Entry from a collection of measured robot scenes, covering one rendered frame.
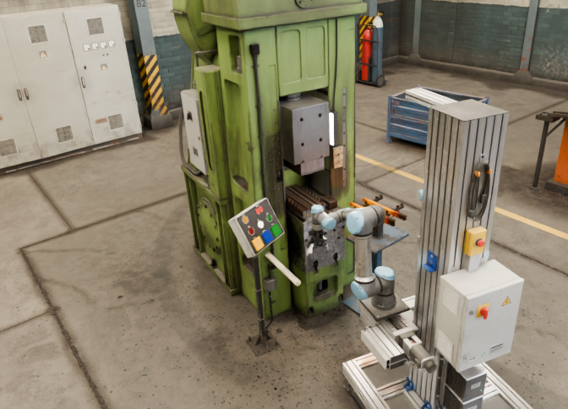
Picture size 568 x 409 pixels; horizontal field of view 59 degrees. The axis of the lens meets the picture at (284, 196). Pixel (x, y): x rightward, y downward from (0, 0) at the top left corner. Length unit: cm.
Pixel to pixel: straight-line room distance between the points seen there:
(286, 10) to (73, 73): 528
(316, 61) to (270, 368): 222
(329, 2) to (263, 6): 49
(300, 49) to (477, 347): 213
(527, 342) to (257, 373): 202
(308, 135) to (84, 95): 530
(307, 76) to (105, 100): 526
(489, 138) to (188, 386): 261
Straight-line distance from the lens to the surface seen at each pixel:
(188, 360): 404
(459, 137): 237
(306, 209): 376
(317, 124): 354
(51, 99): 819
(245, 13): 325
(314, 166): 363
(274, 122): 352
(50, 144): 832
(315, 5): 350
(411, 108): 744
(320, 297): 420
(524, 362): 414
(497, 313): 275
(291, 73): 351
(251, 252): 329
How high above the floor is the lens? 275
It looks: 27 degrees down
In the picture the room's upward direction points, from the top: 4 degrees counter-clockwise
